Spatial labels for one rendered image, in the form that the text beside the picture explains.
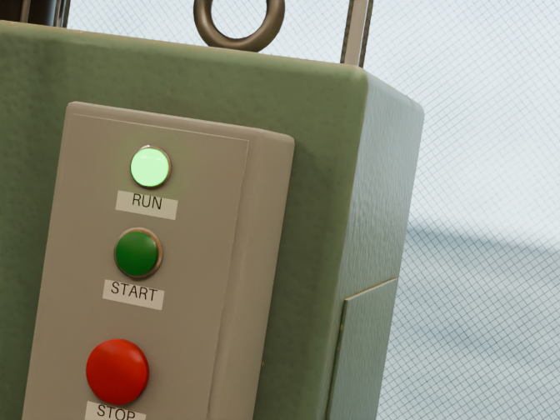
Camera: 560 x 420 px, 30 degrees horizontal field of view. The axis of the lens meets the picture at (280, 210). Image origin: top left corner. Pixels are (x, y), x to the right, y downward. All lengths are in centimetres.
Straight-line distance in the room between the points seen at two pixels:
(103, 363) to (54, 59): 18
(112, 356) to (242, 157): 11
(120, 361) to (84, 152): 10
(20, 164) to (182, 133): 13
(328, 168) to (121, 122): 11
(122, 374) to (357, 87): 18
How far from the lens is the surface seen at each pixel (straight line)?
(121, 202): 49
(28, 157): 58
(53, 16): 72
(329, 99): 52
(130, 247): 48
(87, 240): 50
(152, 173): 48
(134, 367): 48
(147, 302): 49
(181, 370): 49
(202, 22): 66
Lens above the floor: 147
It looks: 3 degrees down
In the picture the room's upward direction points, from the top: 9 degrees clockwise
